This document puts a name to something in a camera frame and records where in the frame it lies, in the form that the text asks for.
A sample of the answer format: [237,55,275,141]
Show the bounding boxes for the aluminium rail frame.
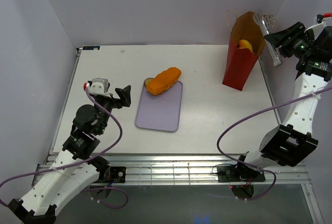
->
[32,153,312,186]

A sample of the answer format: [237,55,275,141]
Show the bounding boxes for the sliced baguette piece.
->
[145,78,153,86]

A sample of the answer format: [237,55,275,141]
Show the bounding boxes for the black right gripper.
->
[263,21,315,59]

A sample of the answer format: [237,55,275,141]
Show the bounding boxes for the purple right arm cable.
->
[216,86,332,202]

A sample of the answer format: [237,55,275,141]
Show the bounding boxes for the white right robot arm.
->
[234,20,331,181]

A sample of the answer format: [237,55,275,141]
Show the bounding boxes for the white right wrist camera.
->
[305,12,331,39]

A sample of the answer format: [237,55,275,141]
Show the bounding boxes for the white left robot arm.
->
[6,81,131,223]

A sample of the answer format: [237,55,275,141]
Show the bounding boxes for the black table label sticker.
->
[82,46,100,50]

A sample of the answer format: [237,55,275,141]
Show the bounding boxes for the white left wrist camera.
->
[84,78,110,96]

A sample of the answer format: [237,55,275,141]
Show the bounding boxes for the long orange bread loaf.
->
[145,67,182,95]

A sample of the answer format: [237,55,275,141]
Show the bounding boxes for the lavender plastic tray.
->
[135,81,183,132]

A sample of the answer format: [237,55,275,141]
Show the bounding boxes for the metal serving tongs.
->
[253,13,283,67]

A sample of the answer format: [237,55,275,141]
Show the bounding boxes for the red brown paper bag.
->
[223,11,266,91]

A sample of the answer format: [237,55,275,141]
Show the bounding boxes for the white iced hotdog bun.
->
[238,39,253,53]

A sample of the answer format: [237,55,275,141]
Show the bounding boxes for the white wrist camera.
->
[305,12,331,39]
[84,78,110,96]

